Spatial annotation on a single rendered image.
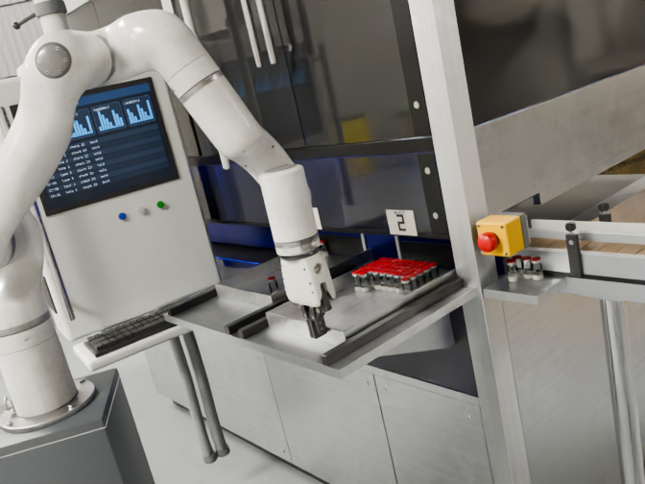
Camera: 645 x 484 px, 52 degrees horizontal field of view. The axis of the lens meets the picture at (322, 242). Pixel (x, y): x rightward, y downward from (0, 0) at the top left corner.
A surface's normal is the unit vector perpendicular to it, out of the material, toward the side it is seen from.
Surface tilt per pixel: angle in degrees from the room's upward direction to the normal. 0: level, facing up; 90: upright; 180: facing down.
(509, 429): 90
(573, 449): 90
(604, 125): 90
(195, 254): 90
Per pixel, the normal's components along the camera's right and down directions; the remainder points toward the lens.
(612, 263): -0.74, 0.33
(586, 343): 0.64, 0.06
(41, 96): -0.36, 0.73
